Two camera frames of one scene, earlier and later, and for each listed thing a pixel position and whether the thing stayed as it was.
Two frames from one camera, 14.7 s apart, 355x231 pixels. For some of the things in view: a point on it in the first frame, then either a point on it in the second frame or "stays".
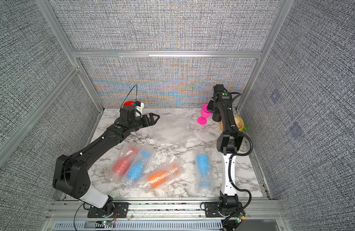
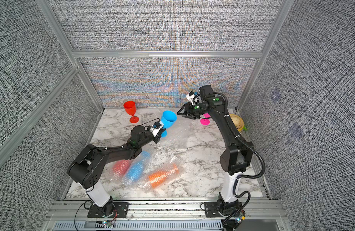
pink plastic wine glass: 204,113 stays
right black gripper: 209,107 to 189,110
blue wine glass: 204,171 to 168,118
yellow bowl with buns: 239,121 stays
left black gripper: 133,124 to 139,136
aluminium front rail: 163,210 stays
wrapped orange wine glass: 154,178 stays
